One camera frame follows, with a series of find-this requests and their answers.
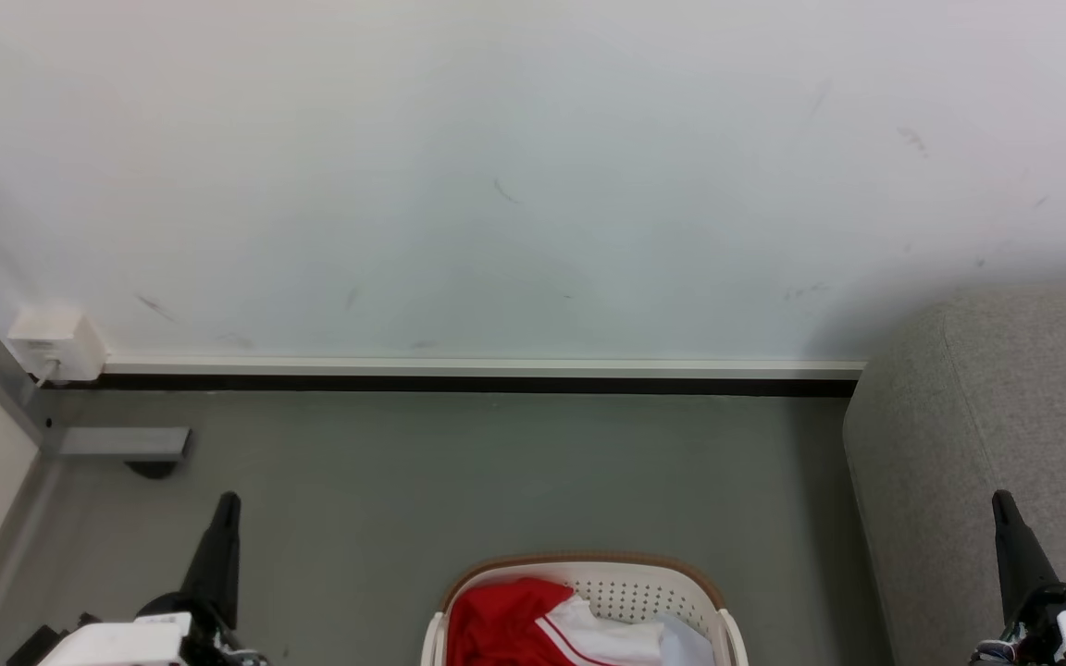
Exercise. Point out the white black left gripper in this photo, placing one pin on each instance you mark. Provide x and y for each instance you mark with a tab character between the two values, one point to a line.
149	640

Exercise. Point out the white plastic laundry basket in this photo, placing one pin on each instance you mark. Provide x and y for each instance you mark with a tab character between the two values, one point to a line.
625	592

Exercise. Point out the black frame foot pad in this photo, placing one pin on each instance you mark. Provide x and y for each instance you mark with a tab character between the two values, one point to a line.
152	469

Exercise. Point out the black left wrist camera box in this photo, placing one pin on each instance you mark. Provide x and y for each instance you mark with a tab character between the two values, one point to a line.
33	647

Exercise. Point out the white and black baseboard strip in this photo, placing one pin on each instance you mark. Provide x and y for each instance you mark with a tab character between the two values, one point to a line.
496	374

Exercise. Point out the white wall socket box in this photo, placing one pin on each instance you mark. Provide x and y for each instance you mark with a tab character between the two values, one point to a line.
56	340

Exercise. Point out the grey fabric sofa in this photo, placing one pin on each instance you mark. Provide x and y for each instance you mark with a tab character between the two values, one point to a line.
986	435

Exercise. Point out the light blue garment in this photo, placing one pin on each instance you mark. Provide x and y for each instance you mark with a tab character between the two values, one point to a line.
688	645

